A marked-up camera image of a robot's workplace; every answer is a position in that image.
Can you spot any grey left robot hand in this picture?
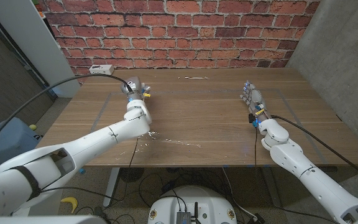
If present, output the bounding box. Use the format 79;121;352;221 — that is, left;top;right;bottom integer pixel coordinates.
120;76;152;103

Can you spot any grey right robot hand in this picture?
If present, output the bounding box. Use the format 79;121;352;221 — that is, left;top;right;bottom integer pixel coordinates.
239;80;273;128

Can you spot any clear cellophane sheet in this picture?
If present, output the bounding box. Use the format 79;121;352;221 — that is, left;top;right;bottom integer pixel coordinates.
113;75;211;156

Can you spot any small silver electronics box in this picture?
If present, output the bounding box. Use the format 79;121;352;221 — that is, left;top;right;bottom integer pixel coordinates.
175;211;192;224

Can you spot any white power strip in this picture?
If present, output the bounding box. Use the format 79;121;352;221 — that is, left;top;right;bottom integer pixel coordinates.
88;64;115;77

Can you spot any red brick printed backdrop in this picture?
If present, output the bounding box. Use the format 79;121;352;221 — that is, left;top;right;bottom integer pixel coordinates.
37;0;321;85

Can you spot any black round grille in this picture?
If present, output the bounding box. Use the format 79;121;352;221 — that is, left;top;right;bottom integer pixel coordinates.
119;167;145;184

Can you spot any grey table leg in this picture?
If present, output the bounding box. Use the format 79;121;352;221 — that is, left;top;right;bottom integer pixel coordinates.
261;167;282;208

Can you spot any white table leg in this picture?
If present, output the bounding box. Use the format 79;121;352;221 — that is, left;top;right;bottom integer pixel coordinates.
103;167;121;207

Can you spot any white partition panel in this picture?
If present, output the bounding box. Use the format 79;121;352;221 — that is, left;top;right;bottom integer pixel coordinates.
0;0;81;99

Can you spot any white robot torso base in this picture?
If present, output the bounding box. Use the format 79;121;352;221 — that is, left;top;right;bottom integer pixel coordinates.
147;185;238;224

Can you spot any yellow banana toy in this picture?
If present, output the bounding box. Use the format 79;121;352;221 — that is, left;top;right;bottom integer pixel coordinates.
60;196;79;214

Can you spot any blue grey container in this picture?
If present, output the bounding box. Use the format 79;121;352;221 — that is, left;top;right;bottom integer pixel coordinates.
0;116;43;170

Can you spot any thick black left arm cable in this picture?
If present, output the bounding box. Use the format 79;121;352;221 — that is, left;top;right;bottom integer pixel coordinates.
0;73;134;162

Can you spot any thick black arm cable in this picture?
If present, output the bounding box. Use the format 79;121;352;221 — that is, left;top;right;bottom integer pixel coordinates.
270;114;358;185
0;73;134;162

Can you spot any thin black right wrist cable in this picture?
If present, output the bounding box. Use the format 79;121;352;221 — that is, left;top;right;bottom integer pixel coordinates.
254;127;258;168

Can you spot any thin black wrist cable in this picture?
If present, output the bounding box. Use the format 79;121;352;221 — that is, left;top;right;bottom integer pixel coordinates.
39;138;140;203
254;127;258;168

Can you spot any thin black left wrist cable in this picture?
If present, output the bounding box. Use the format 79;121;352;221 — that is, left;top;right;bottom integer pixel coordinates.
39;138;140;203

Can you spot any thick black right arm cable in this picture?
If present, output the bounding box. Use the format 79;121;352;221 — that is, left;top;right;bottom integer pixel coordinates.
270;114;358;185

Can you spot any white floor cable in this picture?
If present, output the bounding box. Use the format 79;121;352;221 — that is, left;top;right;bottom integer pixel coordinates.
221;167;258;219

